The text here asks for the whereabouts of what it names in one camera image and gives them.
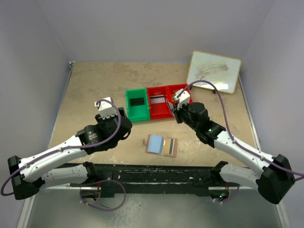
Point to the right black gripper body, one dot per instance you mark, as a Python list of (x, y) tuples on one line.
[(178, 114)]

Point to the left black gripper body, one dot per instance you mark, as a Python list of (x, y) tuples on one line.
[(124, 118)]

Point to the silver striped card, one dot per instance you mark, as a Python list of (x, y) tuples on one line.
[(171, 107)]

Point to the gold card from holder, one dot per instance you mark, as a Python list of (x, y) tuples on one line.
[(168, 146)]

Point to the pink leather card holder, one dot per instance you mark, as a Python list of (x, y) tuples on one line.
[(154, 143)]

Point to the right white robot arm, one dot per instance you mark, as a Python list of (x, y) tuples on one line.
[(270, 176)]

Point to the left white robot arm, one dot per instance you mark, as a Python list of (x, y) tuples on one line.
[(29, 175)]

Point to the black card in green bin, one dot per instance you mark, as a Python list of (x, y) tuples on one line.
[(137, 101)]

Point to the white card in red bin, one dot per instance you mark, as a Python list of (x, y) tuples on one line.
[(157, 99)]

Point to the right red plastic bin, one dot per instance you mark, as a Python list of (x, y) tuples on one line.
[(173, 89)]

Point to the red plastic bin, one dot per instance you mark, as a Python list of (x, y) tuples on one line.
[(158, 111), (173, 89)]

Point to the green plastic bin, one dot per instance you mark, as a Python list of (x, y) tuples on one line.
[(137, 113)]

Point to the middle red plastic bin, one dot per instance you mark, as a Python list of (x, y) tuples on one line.
[(158, 111)]

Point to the small framed whiteboard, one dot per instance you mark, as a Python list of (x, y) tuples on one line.
[(221, 71)]

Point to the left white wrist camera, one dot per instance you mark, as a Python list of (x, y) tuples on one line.
[(105, 109)]

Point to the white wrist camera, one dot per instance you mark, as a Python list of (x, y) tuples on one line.
[(105, 109), (181, 97)]

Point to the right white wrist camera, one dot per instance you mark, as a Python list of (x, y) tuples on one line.
[(181, 97)]

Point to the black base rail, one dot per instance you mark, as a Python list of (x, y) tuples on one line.
[(153, 179)]

